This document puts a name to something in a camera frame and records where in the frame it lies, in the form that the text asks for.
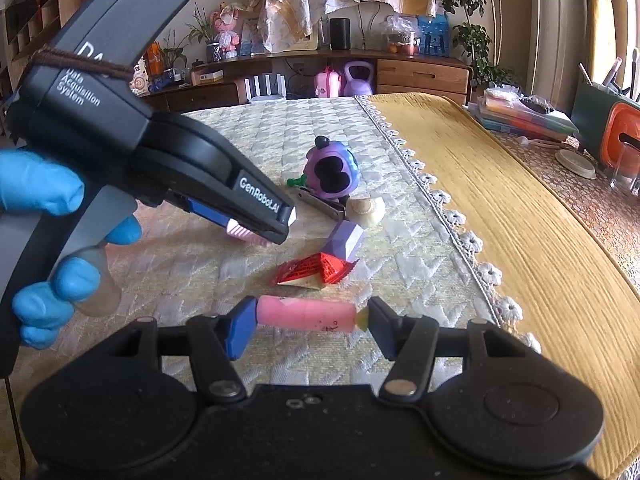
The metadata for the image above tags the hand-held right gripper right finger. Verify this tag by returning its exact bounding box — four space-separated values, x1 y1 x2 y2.
367 296 516 402

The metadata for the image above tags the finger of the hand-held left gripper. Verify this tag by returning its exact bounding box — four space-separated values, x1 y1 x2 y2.
225 215 292 247
170 190 233 229

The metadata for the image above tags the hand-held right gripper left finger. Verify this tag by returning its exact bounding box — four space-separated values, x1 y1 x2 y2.
112 296 259 403

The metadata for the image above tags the pink ribbed box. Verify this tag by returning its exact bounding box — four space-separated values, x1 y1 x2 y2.
227 220 269 247

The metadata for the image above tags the red faceted plastic piece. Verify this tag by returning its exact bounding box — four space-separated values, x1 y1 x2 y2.
274 252 358 291

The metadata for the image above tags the metal nail clipper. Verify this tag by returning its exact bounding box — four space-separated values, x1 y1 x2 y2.
297 186 348 221

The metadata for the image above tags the pink tube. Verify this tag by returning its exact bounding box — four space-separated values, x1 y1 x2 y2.
256 296 372 334

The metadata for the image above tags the lavender faceted box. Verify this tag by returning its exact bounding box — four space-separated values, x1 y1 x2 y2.
322 220 366 263

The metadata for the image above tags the purple cartoon toy figure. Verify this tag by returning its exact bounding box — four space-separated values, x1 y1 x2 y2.
302 136 361 201

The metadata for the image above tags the beige shell-shaped piece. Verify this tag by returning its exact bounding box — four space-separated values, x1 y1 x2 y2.
346 196 386 226

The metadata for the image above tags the person's left hand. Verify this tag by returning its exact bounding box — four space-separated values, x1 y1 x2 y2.
0 150 143 350

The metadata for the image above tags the blue toy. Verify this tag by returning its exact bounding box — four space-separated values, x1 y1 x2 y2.
150 72 183 93

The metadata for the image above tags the brown elastic band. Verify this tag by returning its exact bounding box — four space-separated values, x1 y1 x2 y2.
27 46 137 81

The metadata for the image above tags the small leafy potted plant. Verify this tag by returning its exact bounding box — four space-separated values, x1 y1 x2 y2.
157 30 188 81

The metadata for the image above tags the potted orchid plant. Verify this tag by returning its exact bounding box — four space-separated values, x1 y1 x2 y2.
187 2 223 63

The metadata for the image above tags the white router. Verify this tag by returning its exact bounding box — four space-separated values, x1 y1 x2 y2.
245 74 287 101

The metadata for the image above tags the pink doll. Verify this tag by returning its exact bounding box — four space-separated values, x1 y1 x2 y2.
210 4 246 58

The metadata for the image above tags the pink toy backpack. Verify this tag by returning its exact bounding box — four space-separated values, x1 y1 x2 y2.
314 66 343 98

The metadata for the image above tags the yellow table runner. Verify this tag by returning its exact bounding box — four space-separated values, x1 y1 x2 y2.
367 91 640 476

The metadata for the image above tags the purple kettlebell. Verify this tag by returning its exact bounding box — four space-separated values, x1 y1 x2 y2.
342 61 375 97

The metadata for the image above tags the black cylinder speaker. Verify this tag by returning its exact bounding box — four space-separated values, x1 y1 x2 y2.
330 17 352 51

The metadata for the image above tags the wooden TV cabinet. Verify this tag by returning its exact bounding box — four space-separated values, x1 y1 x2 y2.
145 50 473 112

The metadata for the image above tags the plastic bag of fruit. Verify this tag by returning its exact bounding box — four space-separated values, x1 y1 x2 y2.
385 15 421 56

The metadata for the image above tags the white plastic spoon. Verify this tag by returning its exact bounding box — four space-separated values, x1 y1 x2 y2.
517 135 566 150

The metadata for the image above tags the stack of books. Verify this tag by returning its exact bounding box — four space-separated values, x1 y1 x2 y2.
472 87 578 143

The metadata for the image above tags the white round lid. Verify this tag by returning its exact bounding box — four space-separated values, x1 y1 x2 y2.
555 149 597 180

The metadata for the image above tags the blue photo card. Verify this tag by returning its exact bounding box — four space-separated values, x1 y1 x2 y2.
417 14 451 57

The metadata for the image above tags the tall potted tree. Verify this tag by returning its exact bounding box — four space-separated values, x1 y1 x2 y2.
437 0 531 96

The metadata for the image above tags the clear drinking glass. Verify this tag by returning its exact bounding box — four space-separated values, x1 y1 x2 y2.
610 141 640 196

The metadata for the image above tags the green and orange desk organizer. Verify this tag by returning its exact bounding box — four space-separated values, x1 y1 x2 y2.
570 80 640 166

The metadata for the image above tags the white standing air conditioner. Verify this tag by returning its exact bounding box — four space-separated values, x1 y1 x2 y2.
530 0 591 96

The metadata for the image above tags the yellow curtain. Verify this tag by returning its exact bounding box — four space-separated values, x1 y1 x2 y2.
585 0 631 92

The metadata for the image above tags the wooden wall shelf unit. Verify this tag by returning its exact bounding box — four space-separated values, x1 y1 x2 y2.
0 0 71 91

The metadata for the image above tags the picture frame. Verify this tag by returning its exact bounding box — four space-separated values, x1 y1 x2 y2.
239 16 266 56

